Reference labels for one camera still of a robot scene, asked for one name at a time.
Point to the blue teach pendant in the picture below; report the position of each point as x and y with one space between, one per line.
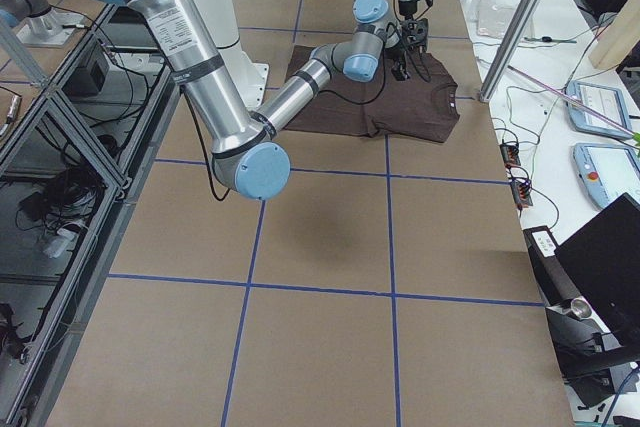
607 171
607 101

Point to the black monitor on stand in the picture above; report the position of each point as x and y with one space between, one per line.
602 261

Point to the clear plastic bag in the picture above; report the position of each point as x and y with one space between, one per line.
493 17

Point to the aluminium frame post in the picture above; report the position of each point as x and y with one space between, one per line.
507 48

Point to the upper blue teach pendant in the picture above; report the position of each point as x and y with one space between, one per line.
607 101

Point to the orange black terminal block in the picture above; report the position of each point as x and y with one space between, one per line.
519 179

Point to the black aluminium frame rack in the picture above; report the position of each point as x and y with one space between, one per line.
71 172

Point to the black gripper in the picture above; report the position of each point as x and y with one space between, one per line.
405 7
398 53

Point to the lower blue teach pendant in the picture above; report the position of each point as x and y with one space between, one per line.
607 171

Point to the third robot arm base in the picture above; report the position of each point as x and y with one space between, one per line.
45 25

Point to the dark brown t-shirt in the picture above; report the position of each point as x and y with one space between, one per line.
423 106

